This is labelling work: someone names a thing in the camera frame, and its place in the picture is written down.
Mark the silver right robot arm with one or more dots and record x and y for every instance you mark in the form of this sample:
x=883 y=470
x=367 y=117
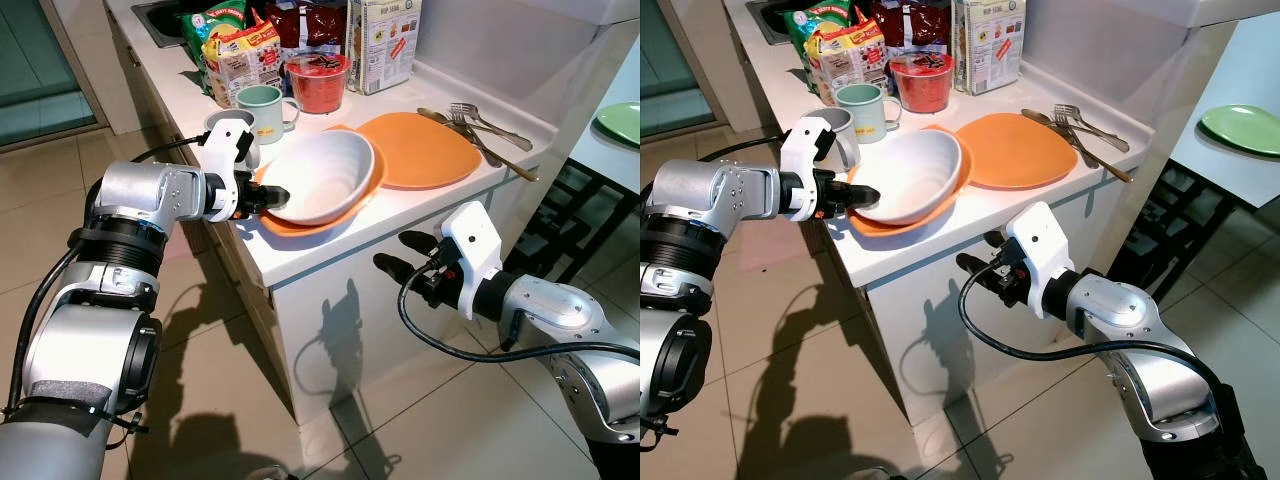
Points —
x=570 y=310
x=1130 y=310

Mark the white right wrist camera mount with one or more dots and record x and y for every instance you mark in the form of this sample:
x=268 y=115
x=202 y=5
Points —
x=1040 y=245
x=475 y=245

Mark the black chair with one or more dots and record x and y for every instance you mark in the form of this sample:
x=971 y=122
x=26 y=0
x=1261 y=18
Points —
x=575 y=225
x=1180 y=230

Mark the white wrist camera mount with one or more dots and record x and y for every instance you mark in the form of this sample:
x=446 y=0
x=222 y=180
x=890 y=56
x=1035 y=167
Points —
x=475 y=245
x=228 y=140
x=1040 y=245
x=805 y=145

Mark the white dining table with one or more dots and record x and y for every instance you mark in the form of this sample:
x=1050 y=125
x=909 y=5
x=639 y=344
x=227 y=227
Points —
x=610 y=165
x=1215 y=170

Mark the green enamel mug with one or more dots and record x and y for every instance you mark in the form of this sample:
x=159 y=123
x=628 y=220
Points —
x=862 y=112
x=262 y=115

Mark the dark red snack bag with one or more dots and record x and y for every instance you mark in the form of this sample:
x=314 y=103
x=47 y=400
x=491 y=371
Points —
x=310 y=28
x=912 y=25

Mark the white printed carton box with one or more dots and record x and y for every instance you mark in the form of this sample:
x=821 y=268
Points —
x=990 y=45
x=385 y=45

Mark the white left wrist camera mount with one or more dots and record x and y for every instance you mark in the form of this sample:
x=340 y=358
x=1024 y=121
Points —
x=228 y=140
x=805 y=145

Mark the white bowl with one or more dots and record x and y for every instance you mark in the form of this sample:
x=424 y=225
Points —
x=325 y=175
x=915 y=175

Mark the yellow noodle packet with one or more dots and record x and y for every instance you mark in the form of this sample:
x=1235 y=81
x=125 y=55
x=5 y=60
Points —
x=240 y=65
x=845 y=60

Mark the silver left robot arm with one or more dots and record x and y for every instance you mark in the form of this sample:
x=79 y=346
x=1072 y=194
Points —
x=700 y=195
x=140 y=195

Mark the green snack bag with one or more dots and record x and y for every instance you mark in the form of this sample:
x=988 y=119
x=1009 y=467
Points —
x=805 y=30
x=205 y=30

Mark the red instant noodle cup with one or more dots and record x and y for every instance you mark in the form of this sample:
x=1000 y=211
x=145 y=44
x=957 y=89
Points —
x=922 y=88
x=318 y=88

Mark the glass sliding door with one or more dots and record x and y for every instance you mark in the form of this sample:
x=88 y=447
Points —
x=45 y=60
x=670 y=60

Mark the white counter cabinet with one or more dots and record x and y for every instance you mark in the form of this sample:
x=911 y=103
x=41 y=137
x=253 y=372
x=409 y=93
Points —
x=330 y=300
x=900 y=320

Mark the green plate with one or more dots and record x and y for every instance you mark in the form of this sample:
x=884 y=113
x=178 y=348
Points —
x=1240 y=128
x=622 y=122

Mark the steel sink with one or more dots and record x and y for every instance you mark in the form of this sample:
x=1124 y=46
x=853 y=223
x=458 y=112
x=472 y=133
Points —
x=160 y=22
x=770 y=20

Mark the metal fork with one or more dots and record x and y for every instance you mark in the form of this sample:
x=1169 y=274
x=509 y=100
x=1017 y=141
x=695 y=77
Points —
x=1095 y=130
x=1075 y=140
x=475 y=138
x=495 y=128

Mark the grey metal cup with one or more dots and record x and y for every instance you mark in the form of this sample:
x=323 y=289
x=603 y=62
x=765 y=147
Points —
x=840 y=118
x=222 y=119

